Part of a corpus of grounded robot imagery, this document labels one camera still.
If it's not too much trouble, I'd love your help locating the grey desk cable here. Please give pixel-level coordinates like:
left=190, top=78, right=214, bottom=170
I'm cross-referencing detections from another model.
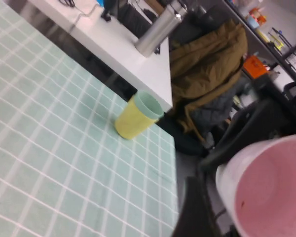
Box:
left=69, top=4, right=99, bottom=33

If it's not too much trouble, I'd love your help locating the black chair with jacket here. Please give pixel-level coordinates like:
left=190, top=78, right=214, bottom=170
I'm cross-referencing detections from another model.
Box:
left=160, top=4, right=229, bottom=156

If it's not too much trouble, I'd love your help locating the pink plastic cup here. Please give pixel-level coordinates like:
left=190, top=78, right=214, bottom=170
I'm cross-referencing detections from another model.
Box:
left=215, top=133, right=296, bottom=237

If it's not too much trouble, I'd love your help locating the black monitor stand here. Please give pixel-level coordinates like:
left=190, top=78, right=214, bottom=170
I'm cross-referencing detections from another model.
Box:
left=100, top=0, right=113, bottom=22

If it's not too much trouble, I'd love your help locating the black keyboard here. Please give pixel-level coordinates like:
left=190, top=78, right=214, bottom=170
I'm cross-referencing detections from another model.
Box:
left=117, top=3, right=152, bottom=38

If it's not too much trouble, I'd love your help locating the brown jacket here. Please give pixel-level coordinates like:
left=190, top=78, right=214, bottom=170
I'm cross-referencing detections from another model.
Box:
left=169, top=19, right=249, bottom=141

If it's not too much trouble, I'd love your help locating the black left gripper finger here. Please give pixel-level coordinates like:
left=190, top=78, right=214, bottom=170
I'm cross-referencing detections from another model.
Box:
left=171, top=176, right=224, bottom=237

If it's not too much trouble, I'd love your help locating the white desk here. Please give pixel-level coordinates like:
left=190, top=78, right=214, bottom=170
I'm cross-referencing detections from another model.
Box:
left=27, top=0, right=173, bottom=107

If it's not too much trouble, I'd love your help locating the orange box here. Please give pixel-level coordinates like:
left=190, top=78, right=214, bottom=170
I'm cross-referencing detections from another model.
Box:
left=242, top=55, right=269, bottom=79

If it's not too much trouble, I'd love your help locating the green plastic cup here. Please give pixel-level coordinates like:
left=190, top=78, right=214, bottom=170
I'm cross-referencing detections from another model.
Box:
left=134, top=90, right=165, bottom=120

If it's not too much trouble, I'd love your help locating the black office chair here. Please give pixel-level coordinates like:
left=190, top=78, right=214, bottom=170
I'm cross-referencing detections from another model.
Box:
left=199, top=81, right=296, bottom=171

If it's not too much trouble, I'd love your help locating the orange and white container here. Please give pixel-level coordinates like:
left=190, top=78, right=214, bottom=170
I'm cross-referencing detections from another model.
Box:
left=246, top=7, right=267, bottom=28

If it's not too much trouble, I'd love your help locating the silver metal bottle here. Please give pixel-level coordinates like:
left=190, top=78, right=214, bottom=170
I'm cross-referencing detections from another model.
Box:
left=134, top=1, right=188, bottom=59

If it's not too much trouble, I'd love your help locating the yellow plastic cup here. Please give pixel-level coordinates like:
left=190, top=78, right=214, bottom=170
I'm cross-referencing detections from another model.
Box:
left=114, top=95, right=158, bottom=141

